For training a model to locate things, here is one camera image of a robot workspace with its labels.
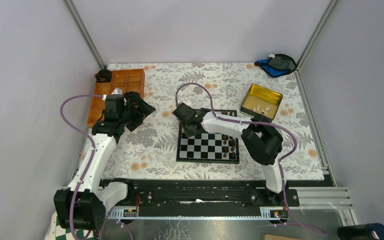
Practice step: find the floral white table mat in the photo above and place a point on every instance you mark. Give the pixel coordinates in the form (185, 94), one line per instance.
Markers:
(150, 151)

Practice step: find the blue black cloth bundle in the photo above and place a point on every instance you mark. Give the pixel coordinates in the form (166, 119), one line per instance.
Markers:
(277, 65)

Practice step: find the gold metal tin box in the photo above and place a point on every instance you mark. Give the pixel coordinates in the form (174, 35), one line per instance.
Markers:
(261, 101)

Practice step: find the dark chess pieces row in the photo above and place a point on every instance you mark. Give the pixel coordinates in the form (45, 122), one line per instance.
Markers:
(228, 148)

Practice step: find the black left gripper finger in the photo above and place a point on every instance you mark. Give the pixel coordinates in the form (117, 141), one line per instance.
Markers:
(137, 108)
(134, 120)

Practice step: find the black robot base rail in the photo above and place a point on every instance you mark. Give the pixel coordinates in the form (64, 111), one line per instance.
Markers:
(201, 198)

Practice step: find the dark rolled cloth corner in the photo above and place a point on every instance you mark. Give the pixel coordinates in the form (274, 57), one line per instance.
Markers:
(103, 76)

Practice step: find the green white rolled chess mat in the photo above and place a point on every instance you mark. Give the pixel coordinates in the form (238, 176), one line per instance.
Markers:
(56, 232)

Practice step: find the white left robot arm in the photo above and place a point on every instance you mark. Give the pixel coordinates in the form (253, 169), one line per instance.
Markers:
(82, 205)

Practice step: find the dark cylinder bottle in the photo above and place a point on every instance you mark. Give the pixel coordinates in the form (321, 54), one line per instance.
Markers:
(369, 231)

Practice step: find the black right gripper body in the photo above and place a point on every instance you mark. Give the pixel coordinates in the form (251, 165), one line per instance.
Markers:
(189, 132)

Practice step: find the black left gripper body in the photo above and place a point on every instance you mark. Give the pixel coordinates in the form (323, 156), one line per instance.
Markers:
(123, 116)

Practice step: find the black white chess board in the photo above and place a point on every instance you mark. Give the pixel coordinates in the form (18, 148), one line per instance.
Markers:
(203, 148)

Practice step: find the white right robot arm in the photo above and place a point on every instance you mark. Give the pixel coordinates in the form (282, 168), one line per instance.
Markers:
(262, 141)

